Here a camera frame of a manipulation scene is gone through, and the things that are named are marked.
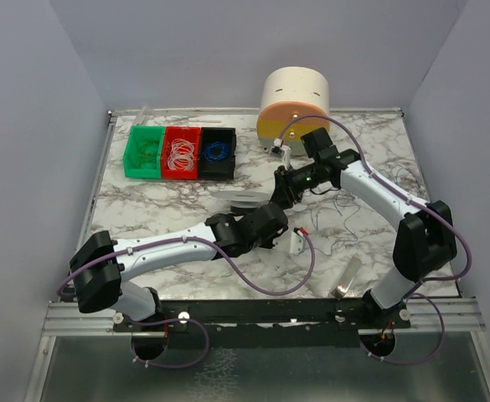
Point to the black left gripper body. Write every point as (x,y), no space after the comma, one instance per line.
(275,236)

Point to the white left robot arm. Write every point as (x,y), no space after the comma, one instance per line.
(103,268)

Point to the red plastic bin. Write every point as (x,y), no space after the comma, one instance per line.
(180,153)

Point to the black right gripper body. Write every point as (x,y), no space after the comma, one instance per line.
(281,189)

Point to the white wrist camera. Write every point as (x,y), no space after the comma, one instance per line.
(297,242)
(281,150)

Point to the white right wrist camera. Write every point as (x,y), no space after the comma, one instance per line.
(281,150)

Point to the round three-drawer cabinet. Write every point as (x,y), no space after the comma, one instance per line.
(292,100)

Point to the green plastic bin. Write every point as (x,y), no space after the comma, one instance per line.
(142,156)

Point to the grey tool with red label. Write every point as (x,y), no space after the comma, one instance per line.
(346,278)

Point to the black plastic bin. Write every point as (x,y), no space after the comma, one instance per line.
(217,154)

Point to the white perforated cable spool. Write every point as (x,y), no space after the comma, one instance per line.
(242,201)

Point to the aluminium frame rail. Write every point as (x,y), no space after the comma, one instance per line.
(63,318)

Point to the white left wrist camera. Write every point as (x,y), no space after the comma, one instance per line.
(297,242)

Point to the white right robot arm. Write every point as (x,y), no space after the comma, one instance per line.
(424,241)

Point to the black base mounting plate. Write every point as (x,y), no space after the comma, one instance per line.
(264,323)

